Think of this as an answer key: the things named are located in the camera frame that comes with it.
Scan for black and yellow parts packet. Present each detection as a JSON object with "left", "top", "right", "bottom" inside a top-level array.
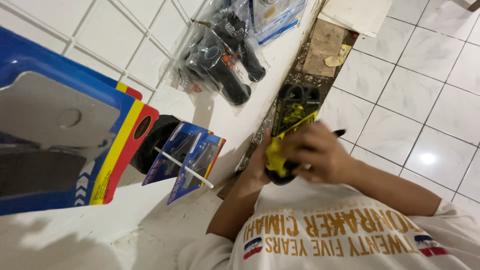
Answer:
[{"left": 264, "top": 82, "right": 322, "bottom": 186}]

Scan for white display hook peg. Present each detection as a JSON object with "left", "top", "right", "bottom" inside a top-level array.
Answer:
[{"left": 154, "top": 147, "right": 215, "bottom": 189}]

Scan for clear bag with blue label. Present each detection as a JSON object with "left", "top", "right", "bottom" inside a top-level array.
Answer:
[{"left": 250, "top": 0, "right": 307, "bottom": 47}]

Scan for bagged black handlebar grips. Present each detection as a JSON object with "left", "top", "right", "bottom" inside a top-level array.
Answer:
[{"left": 159, "top": 0, "right": 271, "bottom": 115}]

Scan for person's right hand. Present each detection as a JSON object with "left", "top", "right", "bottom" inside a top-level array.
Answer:
[{"left": 279, "top": 121, "right": 358, "bottom": 184}]

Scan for small blue blister pack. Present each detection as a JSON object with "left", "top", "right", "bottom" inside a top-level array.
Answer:
[
  {"left": 167, "top": 132, "right": 227, "bottom": 206},
  {"left": 142, "top": 121, "right": 214, "bottom": 187}
]

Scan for person's white printed shirt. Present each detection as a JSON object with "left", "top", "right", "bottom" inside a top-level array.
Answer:
[{"left": 178, "top": 179, "right": 480, "bottom": 270}]

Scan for large blue brake pad pack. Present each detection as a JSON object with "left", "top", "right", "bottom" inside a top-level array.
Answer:
[
  {"left": 56, "top": 56, "right": 144, "bottom": 102},
  {"left": 0, "top": 25, "right": 160, "bottom": 217}
]

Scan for person's left hand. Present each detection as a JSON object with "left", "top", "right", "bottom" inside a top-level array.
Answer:
[{"left": 245, "top": 128, "right": 275, "bottom": 185}]

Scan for white wire grid panel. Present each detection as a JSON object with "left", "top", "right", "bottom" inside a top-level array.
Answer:
[{"left": 0, "top": 0, "right": 211, "bottom": 106}]

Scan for crumpled yellow paper scrap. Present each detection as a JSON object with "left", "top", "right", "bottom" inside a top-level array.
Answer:
[{"left": 324, "top": 44, "right": 353, "bottom": 68}]

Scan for black rubber roll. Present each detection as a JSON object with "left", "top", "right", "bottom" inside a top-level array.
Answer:
[{"left": 130, "top": 115, "right": 182, "bottom": 175}]

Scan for brown cardboard piece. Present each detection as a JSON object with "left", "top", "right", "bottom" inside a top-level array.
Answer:
[{"left": 302, "top": 19, "right": 346, "bottom": 78}]

